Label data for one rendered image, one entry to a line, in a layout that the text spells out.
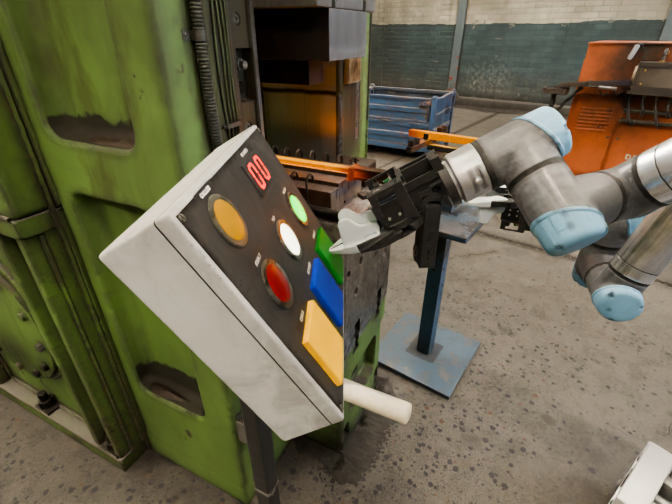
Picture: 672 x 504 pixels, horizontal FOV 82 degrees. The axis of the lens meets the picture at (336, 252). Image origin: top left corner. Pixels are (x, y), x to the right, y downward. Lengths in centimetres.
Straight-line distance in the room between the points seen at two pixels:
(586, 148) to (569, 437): 307
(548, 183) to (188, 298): 43
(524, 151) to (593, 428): 148
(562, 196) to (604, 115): 379
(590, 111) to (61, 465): 435
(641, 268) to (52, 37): 120
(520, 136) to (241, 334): 42
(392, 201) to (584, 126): 386
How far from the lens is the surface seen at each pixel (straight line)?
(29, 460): 190
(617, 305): 89
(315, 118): 134
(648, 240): 86
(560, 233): 54
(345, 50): 96
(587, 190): 57
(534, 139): 57
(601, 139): 436
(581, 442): 184
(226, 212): 39
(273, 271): 42
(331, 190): 97
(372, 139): 500
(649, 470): 78
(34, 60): 106
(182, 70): 76
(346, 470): 154
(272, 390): 42
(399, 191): 55
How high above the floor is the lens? 132
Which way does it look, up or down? 30 degrees down
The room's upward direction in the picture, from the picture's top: straight up
